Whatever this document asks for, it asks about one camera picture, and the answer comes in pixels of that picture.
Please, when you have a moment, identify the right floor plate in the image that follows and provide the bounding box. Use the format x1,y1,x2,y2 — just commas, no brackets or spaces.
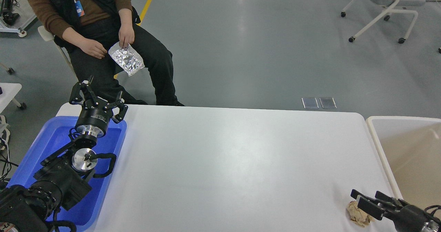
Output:
319,97,337,109

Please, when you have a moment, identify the grey office chair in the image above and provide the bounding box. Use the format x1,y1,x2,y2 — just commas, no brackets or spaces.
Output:
38,25,76,78

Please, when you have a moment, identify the silver foil bag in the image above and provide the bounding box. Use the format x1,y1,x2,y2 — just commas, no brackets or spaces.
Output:
108,42,145,77

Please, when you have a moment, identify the brown paper ball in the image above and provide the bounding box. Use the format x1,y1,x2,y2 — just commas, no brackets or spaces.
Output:
346,201,374,228

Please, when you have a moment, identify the blue plastic bin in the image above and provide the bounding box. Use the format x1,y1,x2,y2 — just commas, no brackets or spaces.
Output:
7,116,127,232

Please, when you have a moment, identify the person left hand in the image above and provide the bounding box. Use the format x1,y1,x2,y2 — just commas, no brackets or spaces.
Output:
119,23,135,48

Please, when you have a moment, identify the white plastic bin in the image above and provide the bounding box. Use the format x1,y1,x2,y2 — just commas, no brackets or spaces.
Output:
366,116,441,209

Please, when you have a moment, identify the person right hand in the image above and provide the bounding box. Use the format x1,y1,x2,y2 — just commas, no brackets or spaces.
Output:
78,39,107,59

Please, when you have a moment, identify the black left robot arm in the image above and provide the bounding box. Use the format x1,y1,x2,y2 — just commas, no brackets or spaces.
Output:
0,75,128,232

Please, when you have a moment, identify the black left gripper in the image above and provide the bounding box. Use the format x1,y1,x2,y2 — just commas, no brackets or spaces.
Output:
69,75,128,138

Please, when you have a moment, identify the left floor plate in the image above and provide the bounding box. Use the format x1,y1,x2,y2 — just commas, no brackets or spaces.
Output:
302,97,319,109

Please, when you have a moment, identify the white side table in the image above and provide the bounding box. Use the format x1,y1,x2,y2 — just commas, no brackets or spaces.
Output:
0,83,27,112

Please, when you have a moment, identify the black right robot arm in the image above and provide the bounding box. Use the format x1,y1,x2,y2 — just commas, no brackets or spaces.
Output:
351,189,441,232

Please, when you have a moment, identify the blue lanyard badge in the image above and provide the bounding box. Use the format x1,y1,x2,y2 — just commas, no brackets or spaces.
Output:
73,0,85,17

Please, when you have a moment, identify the seated person brown sweater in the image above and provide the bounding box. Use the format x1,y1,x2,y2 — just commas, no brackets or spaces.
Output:
27,0,182,106

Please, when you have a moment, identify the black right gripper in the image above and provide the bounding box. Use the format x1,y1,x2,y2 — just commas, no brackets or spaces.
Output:
351,189,435,232

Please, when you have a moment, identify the floor plate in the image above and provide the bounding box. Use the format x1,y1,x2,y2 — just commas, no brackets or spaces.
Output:
302,97,319,109
319,97,337,109

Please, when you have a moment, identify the black cables bundle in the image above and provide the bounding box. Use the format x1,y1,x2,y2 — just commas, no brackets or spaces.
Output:
0,115,18,188

